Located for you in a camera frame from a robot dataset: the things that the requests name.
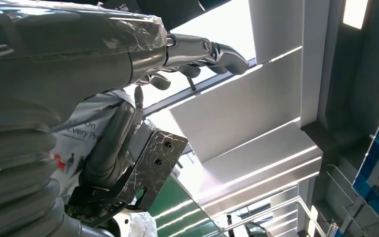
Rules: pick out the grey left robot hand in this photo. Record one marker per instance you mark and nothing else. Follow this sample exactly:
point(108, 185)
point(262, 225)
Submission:
point(62, 55)

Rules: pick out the white parcel bag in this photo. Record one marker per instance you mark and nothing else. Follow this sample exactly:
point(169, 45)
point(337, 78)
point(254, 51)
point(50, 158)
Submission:
point(78, 127)

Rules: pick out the green conveyor belt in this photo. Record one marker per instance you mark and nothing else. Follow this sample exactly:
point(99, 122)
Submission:
point(176, 209)

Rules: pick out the black inbound scanner machine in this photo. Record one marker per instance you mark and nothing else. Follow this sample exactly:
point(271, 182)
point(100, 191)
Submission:
point(183, 13)

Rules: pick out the metal handrail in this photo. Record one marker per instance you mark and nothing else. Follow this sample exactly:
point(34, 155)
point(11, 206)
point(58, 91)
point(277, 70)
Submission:
point(274, 204)

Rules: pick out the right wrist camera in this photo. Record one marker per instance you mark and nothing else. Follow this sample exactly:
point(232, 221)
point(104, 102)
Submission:
point(91, 202)

